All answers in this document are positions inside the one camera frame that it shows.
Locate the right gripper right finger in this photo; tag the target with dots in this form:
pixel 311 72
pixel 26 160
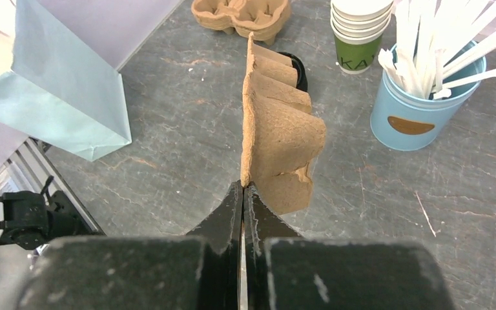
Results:
pixel 287 271

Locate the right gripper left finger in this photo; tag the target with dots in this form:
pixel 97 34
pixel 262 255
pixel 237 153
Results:
pixel 197 270

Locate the brown cardboard cup carrier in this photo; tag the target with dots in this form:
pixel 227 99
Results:
pixel 281 136

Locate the white and blue paper bag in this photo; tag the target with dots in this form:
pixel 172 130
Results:
pixel 55 88

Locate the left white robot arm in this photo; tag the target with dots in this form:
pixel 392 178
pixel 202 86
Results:
pixel 34 218

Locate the stack of black lids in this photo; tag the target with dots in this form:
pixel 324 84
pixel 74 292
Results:
pixel 302 83

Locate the blue straw holder can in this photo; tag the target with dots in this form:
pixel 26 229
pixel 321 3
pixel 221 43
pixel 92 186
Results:
pixel 404 122

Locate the stack of paper cups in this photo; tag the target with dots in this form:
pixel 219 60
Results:
pixel 358 27

